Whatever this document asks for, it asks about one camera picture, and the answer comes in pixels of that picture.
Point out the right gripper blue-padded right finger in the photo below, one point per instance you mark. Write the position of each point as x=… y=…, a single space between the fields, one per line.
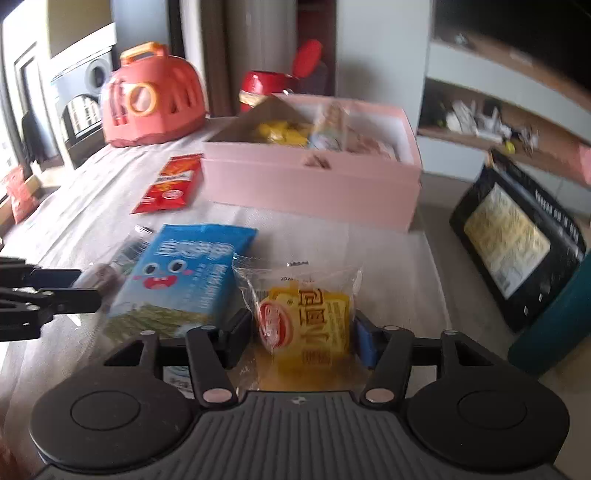
x=390 y=353

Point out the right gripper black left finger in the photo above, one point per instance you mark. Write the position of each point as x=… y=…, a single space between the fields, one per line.
x=197 y=364

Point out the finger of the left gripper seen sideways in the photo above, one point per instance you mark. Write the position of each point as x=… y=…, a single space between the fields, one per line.
x=32 y=296

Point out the blue white milk packet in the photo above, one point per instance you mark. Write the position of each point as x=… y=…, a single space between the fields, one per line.
x=184 y=279

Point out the yellow mini bread packet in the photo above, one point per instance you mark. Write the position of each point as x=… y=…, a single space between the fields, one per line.
x=303 y=319

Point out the snacks inside pink box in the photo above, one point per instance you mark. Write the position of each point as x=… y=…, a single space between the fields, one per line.
x=330 y=130

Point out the long brown pastry packet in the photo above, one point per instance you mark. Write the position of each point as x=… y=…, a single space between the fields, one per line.
x=108 y=274

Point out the red box on windowsill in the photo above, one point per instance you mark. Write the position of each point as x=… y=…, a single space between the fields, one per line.
x=23 y=202

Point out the teal container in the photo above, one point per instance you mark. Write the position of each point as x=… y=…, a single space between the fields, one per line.
x=559 y=330

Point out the black bag with label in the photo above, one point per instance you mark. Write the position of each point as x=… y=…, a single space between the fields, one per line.
x=522 y=241

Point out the red snack packet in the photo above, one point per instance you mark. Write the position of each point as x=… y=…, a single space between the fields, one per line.
x=174 y=187

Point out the pink cardboard box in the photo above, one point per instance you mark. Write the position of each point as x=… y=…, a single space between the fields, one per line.
x=367 y=189

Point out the pink toy pet carrier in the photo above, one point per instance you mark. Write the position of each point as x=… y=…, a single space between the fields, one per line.
x=154 y=97

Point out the white TV cabinet shelf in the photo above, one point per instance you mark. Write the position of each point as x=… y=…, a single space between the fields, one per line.
x=478 y=99

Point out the red lidded canister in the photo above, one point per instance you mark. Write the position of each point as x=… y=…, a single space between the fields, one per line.
x=258 y=84

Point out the black television screen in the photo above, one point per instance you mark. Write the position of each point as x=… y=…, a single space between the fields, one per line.
x=554 y=32

